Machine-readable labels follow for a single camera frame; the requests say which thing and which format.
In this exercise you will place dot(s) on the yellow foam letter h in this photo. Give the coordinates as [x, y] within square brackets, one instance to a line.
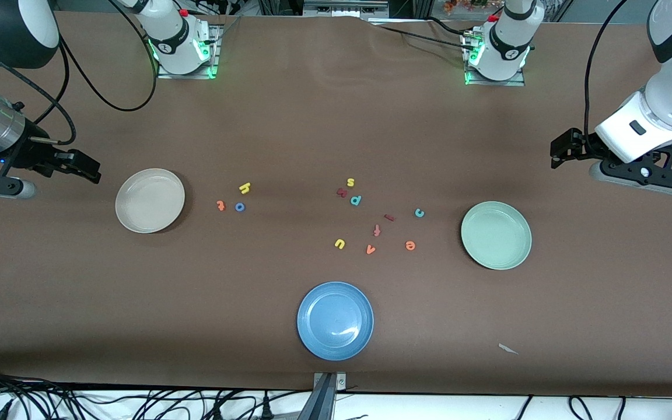
[245, 188]

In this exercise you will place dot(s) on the brown table cover sheet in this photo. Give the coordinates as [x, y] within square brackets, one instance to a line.
[336, 116]

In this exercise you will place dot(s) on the blue plate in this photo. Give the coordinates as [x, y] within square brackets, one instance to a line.
[336, 321]

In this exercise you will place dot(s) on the pale green plate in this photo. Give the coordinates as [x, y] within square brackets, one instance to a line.
[496, 235]

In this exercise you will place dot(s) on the small white paper scrap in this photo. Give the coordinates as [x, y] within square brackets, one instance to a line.
[508, 349]

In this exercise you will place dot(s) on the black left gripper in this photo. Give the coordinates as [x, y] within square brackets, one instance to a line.
[584, 144]

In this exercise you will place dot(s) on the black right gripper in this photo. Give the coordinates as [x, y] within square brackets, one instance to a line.
[28, 153]

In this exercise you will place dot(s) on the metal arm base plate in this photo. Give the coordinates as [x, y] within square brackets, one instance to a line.
[167, 74]
[514, 82]

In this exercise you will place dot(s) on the teal foam letter p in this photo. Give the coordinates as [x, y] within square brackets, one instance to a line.
[356, 200]

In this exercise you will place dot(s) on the orange flower decoration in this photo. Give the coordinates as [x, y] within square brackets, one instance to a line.
[464, 4]

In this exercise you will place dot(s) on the aluminium frame rail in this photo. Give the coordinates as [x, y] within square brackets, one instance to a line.
[342, 9]

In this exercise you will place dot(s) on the beige brown plate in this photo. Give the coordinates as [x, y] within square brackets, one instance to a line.
[149, 201]

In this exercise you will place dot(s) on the grey metal mount bracket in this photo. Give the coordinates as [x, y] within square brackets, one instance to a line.
[324, 396]

